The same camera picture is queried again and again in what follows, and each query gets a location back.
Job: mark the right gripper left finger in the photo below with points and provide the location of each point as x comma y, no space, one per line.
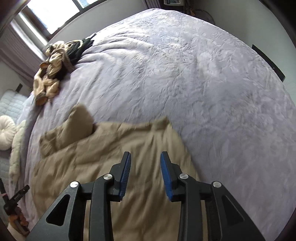
64,219

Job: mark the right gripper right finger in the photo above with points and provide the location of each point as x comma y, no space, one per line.
208,211

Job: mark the khaki puffer jacket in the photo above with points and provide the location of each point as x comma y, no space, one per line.
82,150

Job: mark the beige striped clothes pile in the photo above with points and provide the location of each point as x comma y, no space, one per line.
51,72

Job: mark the dark clothes on bed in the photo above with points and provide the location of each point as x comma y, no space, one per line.
74,51

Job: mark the left hand orange glove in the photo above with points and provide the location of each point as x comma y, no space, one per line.
18,216

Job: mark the cream folded blanket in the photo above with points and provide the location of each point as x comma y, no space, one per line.
14,170

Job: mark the round cream cushion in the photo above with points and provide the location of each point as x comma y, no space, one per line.
8,131

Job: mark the lavender quilted bedspread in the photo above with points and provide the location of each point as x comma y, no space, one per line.
230,109

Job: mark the grey quilted headboard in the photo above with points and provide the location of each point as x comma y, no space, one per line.
12,104

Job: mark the grey curtain left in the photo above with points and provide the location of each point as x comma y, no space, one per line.
20,53

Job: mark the window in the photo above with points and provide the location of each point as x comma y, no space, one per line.
49,17

